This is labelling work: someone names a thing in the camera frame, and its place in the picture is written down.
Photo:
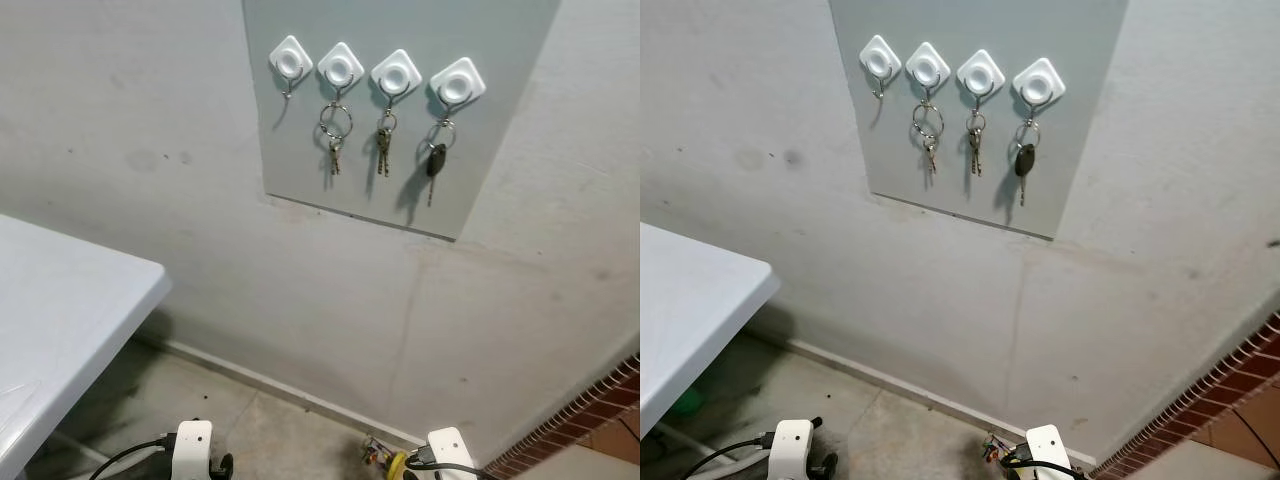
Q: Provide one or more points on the brass keys bunch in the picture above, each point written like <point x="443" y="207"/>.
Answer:
<point x="383" y="150"/>
<point x="974" y="150"/>

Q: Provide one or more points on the white plastic table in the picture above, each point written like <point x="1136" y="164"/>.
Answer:
<point x="60" y="320"/>
<point x="690" y="310"/>

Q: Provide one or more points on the red brick edging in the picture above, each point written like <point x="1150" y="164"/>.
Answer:
<point x="1200" y="390"/>
<point x="590" y="400"/>

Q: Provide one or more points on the black car key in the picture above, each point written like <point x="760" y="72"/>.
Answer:
<point x="436" y="160"/>
<point x="1024" y="160"/>

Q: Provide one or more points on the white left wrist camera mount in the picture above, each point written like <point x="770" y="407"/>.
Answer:
<point x="790" y="445"/>
<point x="192" y="445"/>

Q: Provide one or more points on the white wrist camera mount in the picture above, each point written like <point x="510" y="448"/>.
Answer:
<point x="192" y="445"/>
<point x="790" y="445"/>
<point x="1050" y="445"/>
<point x="452" y="445"/>

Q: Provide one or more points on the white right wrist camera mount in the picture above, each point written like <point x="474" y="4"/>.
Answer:
<point x="452" y="445"/>
<point x="1050" y="445"/>

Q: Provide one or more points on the white diamond wall hook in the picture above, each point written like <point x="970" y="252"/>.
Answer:
<point x="397" y="75"/>
<point x="1038" y="83"/>
<point x="457" y="85"/>
<point x="879" y="60"/>
<point x="980" y="74"/>
<point x="340" y="68"/>
<point x="290" y="62"/>
<point x="927" y="67"/>

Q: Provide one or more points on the grey metal wall board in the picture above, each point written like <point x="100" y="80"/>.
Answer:
<point x="1085" y="30"/>
<point x="500" y="60"/>

